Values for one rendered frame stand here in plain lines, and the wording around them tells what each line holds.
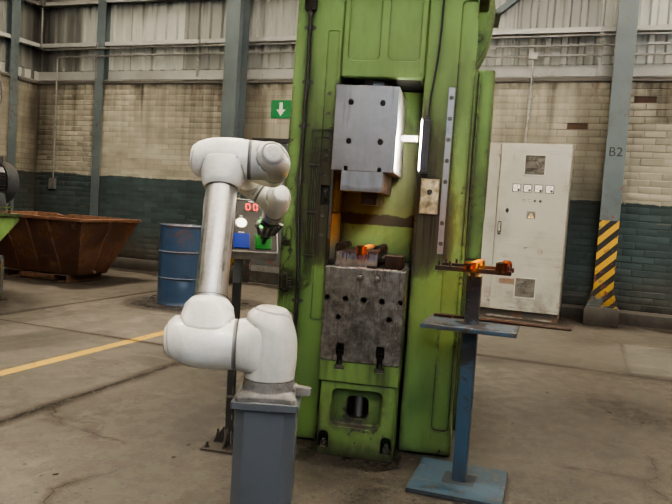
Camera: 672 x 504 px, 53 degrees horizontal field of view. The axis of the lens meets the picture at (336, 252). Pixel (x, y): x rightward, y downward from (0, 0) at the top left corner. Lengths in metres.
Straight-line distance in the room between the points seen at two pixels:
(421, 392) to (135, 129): 8.62
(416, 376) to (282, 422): 1.46
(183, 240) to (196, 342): 5.55
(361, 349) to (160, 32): 8.92
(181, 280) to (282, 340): 5.62
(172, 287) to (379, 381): 4.68
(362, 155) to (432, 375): 1.12
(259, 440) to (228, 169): 0.85
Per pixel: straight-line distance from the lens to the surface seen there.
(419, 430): 3.48
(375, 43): 3.45
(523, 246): 8.34
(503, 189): 8.37
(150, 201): 11.08
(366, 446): 3.33
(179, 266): 7.57
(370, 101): 3.24
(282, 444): 2.07
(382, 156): 3.20
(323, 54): 3.47
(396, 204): 3.67
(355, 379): 3.24
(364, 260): 3.21
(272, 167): 2.21
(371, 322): 3.17
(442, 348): 3.38
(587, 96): 9.08
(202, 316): 2.05
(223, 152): 2.23
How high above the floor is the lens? 1.18
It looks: 4 degrees down
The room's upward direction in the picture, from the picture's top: 4 degrees clockwise
